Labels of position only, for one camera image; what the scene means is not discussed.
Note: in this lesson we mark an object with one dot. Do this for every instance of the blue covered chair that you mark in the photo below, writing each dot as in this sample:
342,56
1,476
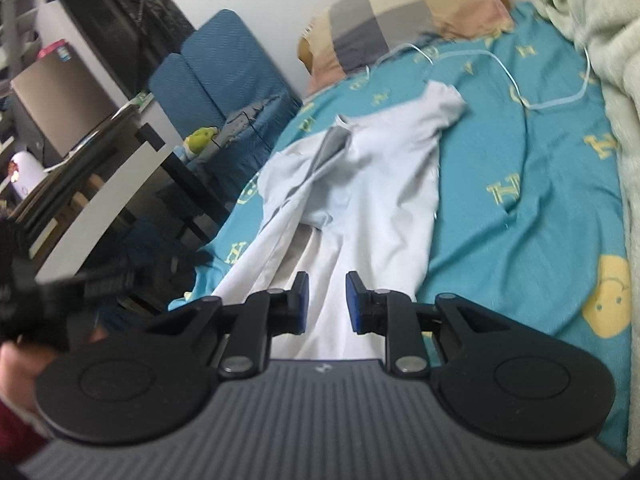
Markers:
219,69

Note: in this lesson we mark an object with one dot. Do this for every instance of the plaid pillow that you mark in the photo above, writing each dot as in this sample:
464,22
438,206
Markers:
350,35

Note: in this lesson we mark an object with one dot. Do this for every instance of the teal patterned bed sheet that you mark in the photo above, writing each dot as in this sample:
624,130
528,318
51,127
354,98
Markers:
530,220

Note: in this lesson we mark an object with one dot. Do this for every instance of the white t-shirt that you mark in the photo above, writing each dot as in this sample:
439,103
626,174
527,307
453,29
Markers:
361,196

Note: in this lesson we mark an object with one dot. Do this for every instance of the cardboard box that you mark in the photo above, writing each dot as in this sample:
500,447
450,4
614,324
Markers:
62,98

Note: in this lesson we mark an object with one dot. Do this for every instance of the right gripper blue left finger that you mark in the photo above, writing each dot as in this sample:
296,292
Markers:
289,308

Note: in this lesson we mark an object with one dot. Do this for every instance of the yellow green plush toy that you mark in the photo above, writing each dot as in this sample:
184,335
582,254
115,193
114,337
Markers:
198,141

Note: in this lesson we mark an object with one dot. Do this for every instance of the person left hand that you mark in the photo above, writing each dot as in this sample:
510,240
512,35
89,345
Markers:
21,364

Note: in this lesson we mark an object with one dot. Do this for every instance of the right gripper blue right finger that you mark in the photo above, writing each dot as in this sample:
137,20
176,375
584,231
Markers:
367,308

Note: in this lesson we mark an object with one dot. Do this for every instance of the grey folded garment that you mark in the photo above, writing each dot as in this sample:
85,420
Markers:
240,120

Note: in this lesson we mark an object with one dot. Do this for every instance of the green fleece blanket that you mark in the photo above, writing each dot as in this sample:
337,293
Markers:
609,31

